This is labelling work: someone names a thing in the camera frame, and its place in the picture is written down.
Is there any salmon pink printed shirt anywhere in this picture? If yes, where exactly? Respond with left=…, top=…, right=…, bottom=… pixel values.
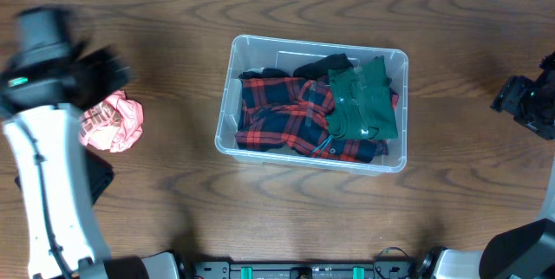
left=79, top=90, right=144, bottom=152

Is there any red navy plaid shirt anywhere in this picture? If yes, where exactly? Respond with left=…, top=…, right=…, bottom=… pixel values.
left=235, top=76, right=391, bottom=163

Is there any black garment with tape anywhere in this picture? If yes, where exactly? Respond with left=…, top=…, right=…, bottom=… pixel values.
left=41, top=148, right=114, bottom=209

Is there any clear plastic storage bin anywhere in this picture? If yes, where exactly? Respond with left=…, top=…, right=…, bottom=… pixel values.
left=214, top=35, right=408, bottom=176

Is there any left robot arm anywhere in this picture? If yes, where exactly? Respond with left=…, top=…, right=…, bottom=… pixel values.
left=1, top=6, right=129, bottom=278

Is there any large black shirt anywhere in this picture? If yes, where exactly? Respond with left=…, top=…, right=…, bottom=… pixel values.
left=238, top=54, right=353, bottom=80

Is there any black mounting rail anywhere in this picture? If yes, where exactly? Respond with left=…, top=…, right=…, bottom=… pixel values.
left=193, top=261, right=414, bottom=279

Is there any dark green shirt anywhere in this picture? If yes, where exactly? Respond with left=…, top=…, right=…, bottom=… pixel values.
left=327, top=56, right=398, bottom=140

